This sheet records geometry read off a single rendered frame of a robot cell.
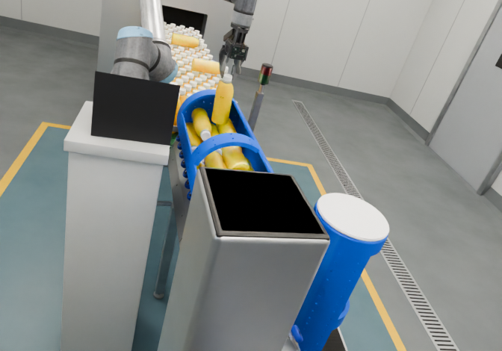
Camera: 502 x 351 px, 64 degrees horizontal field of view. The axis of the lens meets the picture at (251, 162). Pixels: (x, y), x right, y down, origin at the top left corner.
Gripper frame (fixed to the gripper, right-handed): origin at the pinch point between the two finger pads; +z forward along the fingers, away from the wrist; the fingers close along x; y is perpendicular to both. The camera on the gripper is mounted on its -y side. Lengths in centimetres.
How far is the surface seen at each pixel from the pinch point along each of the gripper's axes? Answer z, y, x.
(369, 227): 31, 53, 49
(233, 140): 10.8, 34.8, -2.8
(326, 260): 45, 55, 36
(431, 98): 80, -299, 377
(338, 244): 36, 56, 37
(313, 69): 99, -414, 246
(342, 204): 31, 39, 45
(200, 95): 12.2, -6.4, -7.6
